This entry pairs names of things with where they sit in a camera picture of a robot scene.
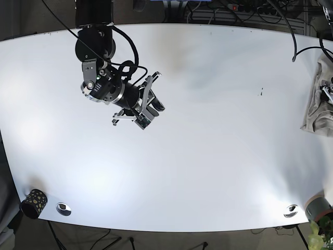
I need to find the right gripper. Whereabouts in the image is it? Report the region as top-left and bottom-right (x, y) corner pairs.
(112, 71), (165, 129)

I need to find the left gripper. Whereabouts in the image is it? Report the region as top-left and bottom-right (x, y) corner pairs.
(321, 83), (333, 105)

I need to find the beige grey T-shirt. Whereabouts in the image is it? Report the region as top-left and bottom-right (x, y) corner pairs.
(301, 55), (332, 138)

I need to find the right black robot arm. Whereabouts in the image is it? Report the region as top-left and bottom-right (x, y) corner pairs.
(75, 1), (165, 129)

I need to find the grey plant pot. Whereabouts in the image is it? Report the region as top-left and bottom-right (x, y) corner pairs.
(304, 195), (332, 222)

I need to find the black gold-dotted cup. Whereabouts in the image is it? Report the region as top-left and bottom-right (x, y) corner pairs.
(20, 189), (48, 219)

